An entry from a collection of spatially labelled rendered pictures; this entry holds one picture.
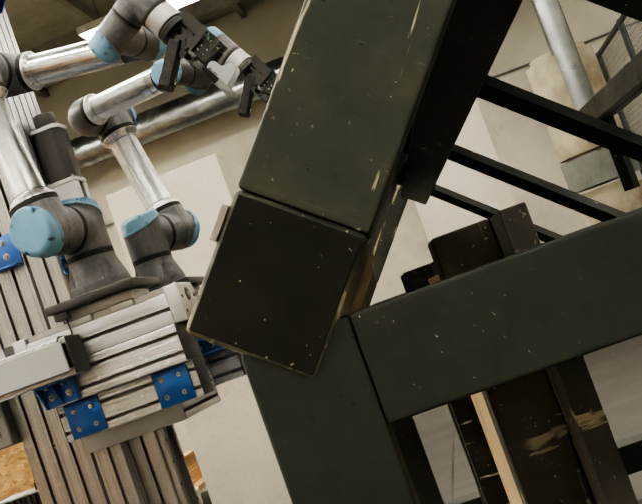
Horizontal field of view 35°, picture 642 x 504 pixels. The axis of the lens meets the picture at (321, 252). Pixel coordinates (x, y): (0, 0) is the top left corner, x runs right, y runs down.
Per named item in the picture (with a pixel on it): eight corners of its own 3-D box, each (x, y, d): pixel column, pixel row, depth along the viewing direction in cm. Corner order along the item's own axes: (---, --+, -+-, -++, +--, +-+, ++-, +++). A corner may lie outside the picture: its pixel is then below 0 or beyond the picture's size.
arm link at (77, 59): (5, 106, 256) (173, 66, 239) (-24, 103, 246) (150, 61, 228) (-2, 61, 256) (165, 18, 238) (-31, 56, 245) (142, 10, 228)
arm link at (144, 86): (46, 105, 300) (164, 47, 274) (72, 105, 310) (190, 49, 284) (56, 142, 300) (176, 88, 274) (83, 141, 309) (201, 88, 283)
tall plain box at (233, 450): (257, 491, 581) (158, 207, 593) (354, 457, 574) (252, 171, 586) (221, 530, 492) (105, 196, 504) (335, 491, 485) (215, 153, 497)
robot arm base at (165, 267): (130, 298, 286) (119, 265, 286) (146, 297, 301) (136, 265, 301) (179, 280, 284) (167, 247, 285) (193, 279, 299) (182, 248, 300)
